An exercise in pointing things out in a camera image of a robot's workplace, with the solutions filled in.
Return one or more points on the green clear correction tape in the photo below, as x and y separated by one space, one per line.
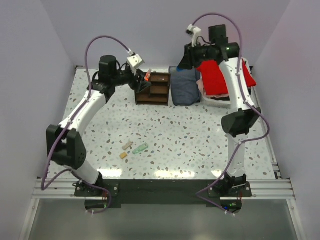
140 148

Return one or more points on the pink cloth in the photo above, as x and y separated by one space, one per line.
201 86

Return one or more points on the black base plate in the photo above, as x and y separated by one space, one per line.
140 192

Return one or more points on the white basket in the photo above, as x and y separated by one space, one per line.
220 102

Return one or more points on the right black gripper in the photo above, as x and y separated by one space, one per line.
189 61

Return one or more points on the tan eraser block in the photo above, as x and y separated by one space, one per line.
123 155

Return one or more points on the red folded cloth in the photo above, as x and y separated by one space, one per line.
214 82

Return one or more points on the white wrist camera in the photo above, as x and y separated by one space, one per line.
135 61
194 32

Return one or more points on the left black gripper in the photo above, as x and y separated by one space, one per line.
141 84

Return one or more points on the beige eraser piece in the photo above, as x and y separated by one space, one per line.
126 146

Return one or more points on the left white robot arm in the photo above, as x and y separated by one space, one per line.
65 145

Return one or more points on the brown wooden desk organizer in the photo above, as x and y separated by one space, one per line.
158 92

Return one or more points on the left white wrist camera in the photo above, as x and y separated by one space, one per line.
135 61

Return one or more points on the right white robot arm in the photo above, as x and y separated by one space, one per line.
243 113

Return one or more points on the blue folded towel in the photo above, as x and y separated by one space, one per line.
184 88

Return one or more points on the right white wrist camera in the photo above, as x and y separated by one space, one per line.
194 32

